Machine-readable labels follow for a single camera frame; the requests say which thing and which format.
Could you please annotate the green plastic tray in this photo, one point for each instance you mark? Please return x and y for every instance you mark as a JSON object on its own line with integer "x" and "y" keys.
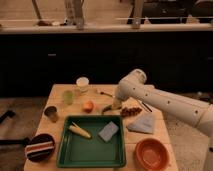
{"x": 76, "y": 151}

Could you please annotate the blue grey cloth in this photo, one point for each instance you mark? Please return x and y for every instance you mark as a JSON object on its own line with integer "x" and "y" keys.
{"x": 143, "y": 124}

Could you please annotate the metal spoon black handle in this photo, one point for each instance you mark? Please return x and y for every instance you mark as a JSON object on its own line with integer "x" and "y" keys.
{"x": 145, "y": 106}

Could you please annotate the green plastic cup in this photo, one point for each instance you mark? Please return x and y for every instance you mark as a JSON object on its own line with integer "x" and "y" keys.
{"x": 68, "y": 97}

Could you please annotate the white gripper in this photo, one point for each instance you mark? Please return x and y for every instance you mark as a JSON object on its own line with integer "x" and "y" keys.
{"x": 117, "y": 104}

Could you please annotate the white paper cup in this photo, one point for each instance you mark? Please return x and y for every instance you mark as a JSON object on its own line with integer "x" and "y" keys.
{"x": 82, "y": 84}

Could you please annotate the blue sponge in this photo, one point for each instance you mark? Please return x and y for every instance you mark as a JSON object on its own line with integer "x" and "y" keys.
{"x": 108, "y": 131}

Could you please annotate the orange fruit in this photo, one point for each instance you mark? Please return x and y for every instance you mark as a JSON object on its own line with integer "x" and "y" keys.
{"x": 88, "y": 106}

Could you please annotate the orange bowl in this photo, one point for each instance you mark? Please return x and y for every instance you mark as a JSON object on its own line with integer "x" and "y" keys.
{"x": 151, "y": 155}

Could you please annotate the striped round dark plate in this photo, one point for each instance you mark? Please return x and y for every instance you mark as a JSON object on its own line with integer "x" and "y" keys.
{"x": 40, "y": 148}

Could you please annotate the metal cup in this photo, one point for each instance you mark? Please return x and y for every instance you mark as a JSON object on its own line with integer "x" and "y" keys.
{"x": 51, "y": 113}

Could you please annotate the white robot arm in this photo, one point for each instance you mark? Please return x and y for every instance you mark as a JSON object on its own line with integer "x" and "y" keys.
{"x": 196, "y": 113}

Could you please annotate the yellow corn cob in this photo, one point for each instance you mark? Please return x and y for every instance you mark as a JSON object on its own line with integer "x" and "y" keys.
{"x": 79, "y": 131}

